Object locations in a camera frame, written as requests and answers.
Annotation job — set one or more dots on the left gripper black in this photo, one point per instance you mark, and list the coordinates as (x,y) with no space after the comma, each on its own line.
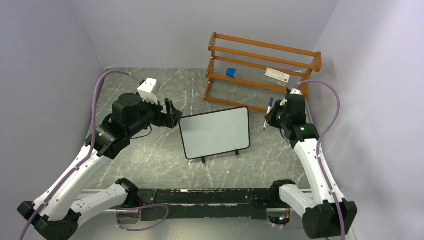
(175,114)

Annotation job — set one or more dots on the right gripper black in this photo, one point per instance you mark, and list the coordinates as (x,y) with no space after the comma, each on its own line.
(270,117)

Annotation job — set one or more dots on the white blue marker pen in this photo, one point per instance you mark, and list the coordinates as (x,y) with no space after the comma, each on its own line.
(269,108)

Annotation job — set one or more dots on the small whiteboard black frame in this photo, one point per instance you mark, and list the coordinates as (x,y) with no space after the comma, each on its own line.
(217,132)

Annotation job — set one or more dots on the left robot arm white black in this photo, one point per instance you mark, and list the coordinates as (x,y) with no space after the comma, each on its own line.
(57,214)

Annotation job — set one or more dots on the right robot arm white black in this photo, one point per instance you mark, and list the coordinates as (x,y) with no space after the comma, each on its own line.
(314,172)

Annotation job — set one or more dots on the white red box on shelf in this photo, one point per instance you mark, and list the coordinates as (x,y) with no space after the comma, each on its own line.
(276,77)

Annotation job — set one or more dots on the orange wooden shelf rack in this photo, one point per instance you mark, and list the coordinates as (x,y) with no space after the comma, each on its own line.
(251,58)

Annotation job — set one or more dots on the blue eraser on shelf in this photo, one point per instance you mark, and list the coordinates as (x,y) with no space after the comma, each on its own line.
(231,72)

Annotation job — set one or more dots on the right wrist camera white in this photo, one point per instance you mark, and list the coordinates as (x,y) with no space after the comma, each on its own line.
(293,92)

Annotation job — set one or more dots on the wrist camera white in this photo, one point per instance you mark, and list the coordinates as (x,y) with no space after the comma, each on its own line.
(293,92)
(148,90)

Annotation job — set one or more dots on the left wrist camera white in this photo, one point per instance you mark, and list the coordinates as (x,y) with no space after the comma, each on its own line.
(148,90)

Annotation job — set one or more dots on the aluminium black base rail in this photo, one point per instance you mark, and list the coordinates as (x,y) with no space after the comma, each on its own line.
(256,203)

